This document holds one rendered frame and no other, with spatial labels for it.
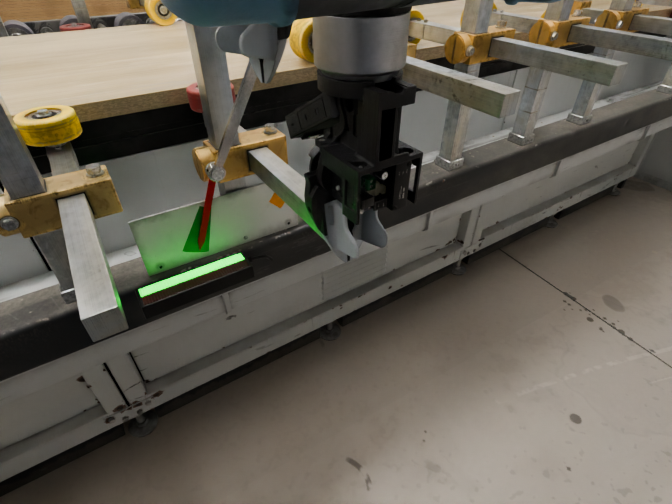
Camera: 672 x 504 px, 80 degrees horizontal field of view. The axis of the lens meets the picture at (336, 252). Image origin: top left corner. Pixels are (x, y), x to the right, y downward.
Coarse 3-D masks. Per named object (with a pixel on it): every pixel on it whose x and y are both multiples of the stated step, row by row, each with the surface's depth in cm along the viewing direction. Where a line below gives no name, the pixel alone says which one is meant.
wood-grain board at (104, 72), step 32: (608, 0) 163; (64, 32) 110; (96, 32) 110; (128, 32) 110; (160, 32) 110; (0, 64) 83; (32, 64) 83; (64, 64) 83; (96, 64) 83; (128, 64) 83; (160, 64) 83; (192, 64) 83; (288, 64) 83; (32, 96) 67; (64, 96) 67; (96, 96) 67; (128, 96) 67; (160, 96) 70
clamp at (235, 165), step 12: (252, 132) 63; (204, 144) 60; (240, 144) 59; (252, 144) 60; (264, 144) 61; (276, 144) 62; (192, 156) 60; (204, 156) 57; (228, 156) 58; (240, 156) 60; (204, 168) 58; (228, 168) 60; (240, 168) 61; (204, 180) 60; (228, 180) 61
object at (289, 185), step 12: (204, 120) 74; (240, 132) 65; (252, 156) 59; (264, 156) 58; (276, 156) 58; (252, 168) 61; (264, 168) 56; (276, 168) 55; (288, 168) 55; (264, 180) 58; (276, 180) 54; (288, 180) 53; (300, 180) 53; (276, 192) 55; (288, 192) 52; (300, 192) 50; (288, 204) 53; (300, 204) 50; (300, 216) 51; (312, 228) 49
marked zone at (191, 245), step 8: (200, 208) 60; (200, 216) 61; (200, 224) 62; (208, 224) 63; (192, 232) 62; (208, 232) 63; (192, 240) 63; (208, 240) 64; (184, 248) 63; (192, 248) 63; (208, 248) 65
